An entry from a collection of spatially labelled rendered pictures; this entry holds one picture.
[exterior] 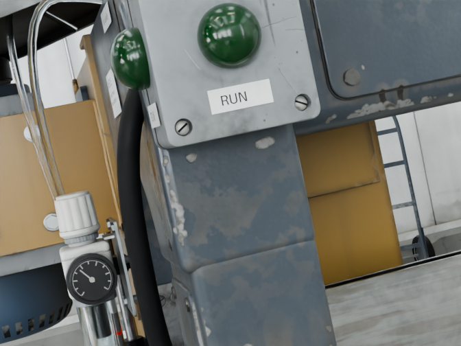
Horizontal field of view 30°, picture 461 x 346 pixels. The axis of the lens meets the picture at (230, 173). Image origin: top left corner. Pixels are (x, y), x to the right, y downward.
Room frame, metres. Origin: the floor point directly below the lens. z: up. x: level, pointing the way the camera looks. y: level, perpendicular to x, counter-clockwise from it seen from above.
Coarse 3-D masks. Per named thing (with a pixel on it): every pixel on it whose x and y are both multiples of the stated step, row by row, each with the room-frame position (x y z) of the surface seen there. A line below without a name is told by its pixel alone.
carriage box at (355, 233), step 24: (336, 192) 0.76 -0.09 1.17; (360, 192) 0.77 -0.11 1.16; (384, 192) 0.77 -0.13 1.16; (312, 216) 0.76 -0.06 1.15; (336, 216) 0.76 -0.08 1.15; (360, 216) 0.77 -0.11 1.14; (384, 216) 0.77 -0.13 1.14; (336, 240) 0.76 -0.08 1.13; (360, 240) 0.77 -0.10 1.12; (384, 240) 0.77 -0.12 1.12; (336, 264) 0.76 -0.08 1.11; (360, 264) 0.76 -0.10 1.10; (384, 264) 0.77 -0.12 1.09; (144, 336) 0.85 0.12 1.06
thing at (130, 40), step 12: (120, 36) 0.40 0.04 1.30; (132, 36) 0.40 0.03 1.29; (120, 48) 0.40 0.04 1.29; (132, 48) 0.40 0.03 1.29; (144, 48) 0.40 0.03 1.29; (120, 60) 0.40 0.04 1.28; (132, 60) 0.40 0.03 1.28; (144, 60) 0.40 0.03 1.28; (120, 72) 0.40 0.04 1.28; (132, 72) 0.40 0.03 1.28; (144, 72) 0.40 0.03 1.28; (132, 84) 0.40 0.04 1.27; (144, 84) 0.40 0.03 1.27
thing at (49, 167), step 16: (48, 0) 0.54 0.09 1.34; (64, 0) 0.53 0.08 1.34; (80, 0) 0.53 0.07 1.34; (96, 0) 0.53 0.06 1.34; (32, 16) 0.55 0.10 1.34; (48, 16) 0.76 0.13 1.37; (32, 32) 0.55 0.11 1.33; (32, 48) 0.56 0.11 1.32; (16, 64) 0.70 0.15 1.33; (32, 64) 0.57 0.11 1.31; (16, 80) 0.69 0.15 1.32; (32, 80) 0.58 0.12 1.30; (32, 96) 0.60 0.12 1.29; (32, 128) 0.69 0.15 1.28; (48, 144) 0.63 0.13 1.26; (48, 160) 0.64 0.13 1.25; (48, 176) 0.68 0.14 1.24
